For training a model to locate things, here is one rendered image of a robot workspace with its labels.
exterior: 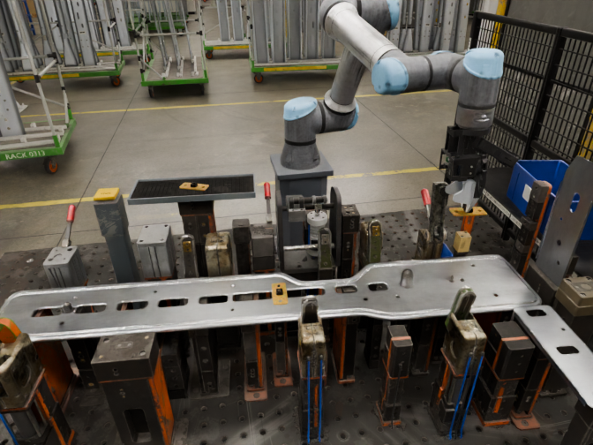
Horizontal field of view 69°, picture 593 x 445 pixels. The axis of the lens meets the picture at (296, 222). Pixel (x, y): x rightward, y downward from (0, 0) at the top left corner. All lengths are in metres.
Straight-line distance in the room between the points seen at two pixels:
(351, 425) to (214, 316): 0.46
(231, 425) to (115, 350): 0.40
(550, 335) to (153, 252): 1.00
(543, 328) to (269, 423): 0.72
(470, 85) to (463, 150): 0.14
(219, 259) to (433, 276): 0.59
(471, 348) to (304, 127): 0.90
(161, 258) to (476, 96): 0.86
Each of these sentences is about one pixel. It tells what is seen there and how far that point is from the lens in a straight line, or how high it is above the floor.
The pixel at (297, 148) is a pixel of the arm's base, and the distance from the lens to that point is 1.58.
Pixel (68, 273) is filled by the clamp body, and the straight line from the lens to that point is 1.34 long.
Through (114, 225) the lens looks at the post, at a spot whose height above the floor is 1.06.
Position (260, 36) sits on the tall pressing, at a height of 0.72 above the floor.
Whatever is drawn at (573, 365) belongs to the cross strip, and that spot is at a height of 1.00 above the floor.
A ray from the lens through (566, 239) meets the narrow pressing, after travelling 1.30.
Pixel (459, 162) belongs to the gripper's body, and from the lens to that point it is 1.03.
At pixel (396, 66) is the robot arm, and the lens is 0.98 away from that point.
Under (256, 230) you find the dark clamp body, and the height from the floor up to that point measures 1.08.
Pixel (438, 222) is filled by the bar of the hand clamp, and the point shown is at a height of 1.10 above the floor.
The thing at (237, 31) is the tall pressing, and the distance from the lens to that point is 10.58.
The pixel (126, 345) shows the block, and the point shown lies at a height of 1.03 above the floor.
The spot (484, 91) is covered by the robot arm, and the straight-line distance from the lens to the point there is 0.99.
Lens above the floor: 1.74
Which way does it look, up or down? 31 degrees down
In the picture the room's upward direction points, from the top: 1 degrees counter-clockwise
